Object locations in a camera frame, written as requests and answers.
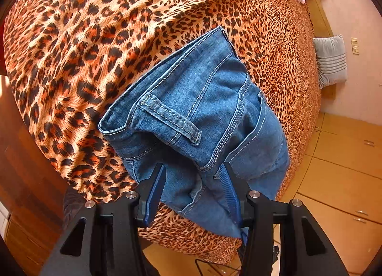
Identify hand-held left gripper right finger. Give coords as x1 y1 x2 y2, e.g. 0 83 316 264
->
218 161 348 276

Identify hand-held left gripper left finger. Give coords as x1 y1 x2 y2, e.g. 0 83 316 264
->
39 162 168 276

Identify blue denim pants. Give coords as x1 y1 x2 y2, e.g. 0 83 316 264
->
98 26 291 239

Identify dark cloth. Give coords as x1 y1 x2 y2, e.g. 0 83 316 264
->
62 186 88 232

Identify brown wooden furniture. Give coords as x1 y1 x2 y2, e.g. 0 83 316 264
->
0 75 70 276

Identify leopard print bedspread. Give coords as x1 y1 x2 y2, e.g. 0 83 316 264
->
3 0 322 265

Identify grey striped pillow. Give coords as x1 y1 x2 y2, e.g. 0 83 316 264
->
313 35 348 89

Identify black wire rack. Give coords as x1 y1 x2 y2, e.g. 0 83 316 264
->
194 259 240 276

